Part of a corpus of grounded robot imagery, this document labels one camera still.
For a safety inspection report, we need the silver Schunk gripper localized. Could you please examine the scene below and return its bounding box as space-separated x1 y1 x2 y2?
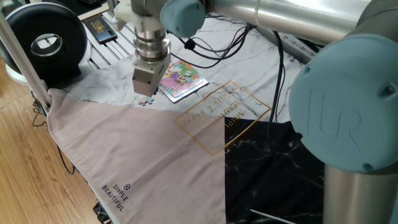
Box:
132 57 172 98

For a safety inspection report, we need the colourful fairy puzzle board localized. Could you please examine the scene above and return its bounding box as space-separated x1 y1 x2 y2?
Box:
157 60 209 103

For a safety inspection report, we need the black booklet with gold print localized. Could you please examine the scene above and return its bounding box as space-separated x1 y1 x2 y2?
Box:
83 14 118 45

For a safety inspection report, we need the marble pink black tablecloth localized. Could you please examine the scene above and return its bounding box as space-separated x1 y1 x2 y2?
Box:
46 17 326 224

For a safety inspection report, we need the thin white stick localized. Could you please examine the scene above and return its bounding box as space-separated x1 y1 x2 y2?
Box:
250 208 296 224

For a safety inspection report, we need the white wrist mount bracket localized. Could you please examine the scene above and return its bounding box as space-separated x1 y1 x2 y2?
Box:
113 0 165 32

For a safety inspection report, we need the aluminium corner post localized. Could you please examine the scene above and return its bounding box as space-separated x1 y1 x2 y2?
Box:
0 12 52 110

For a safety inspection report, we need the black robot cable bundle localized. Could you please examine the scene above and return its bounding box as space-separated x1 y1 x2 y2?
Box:
169 24 287 141

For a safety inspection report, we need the black round ring device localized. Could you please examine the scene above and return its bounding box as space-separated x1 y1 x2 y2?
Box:
0 2 93 88

